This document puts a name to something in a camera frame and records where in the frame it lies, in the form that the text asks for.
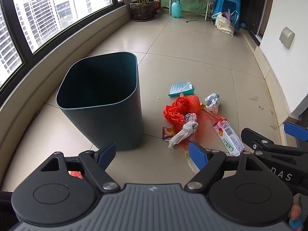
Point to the crumpled white blue wrapper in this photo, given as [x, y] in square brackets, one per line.
[212, 101]

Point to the white yellow wrapper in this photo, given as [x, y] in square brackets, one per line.
[191, 164]

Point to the yellow wrapper piece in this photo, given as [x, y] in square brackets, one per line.
[203, 105]

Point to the crumpled grey wrapper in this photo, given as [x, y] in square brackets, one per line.
[190, 116]

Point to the blue plastic stool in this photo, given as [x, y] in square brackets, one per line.
[227, 1]

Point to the black framed window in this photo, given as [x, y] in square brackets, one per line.
[43, 19]

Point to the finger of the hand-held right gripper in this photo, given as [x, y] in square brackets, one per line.
[296, 131]
[269, 143]

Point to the red mesh net bag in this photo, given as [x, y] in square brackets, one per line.
[204, 128]

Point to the dark green trash bin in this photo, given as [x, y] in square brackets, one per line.
[108, 125]

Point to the potted plant brown pot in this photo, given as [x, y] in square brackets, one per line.
[142, 9]

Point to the red mesh scrap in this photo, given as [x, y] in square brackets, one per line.
[75, 174]

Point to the dark cloth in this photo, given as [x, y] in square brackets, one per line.
[6, 211]

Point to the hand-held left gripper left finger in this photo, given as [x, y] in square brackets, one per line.
[108, 153]

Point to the light blue spray bottle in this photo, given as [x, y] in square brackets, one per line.
[176, 7]

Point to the white green snack packet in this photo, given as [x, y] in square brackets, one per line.
[229, 139]

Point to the brown snack wrapper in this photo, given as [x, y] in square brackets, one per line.
[167, 132]

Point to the white knotted plastic bag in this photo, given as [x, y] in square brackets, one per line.
[185, 130]

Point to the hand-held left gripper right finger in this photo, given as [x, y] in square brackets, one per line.
[198, 156]

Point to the person's printed clothing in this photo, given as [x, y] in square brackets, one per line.
[297, 211]

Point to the blue purple shopping bag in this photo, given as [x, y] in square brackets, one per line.
[232, 16]

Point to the silver bubble foil mailer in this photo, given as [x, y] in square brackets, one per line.
[180, 87]

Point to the red plastic bag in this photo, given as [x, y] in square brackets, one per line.
[173, 113]

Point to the orange foam fruit net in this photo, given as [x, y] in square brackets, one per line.
[193, 103]

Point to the white tote bag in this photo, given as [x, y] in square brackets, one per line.
[225, 25]

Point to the grey wall outlet cover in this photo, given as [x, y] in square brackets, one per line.
[286, 37]

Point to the small red pot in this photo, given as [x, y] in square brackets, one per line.
[157, 6]

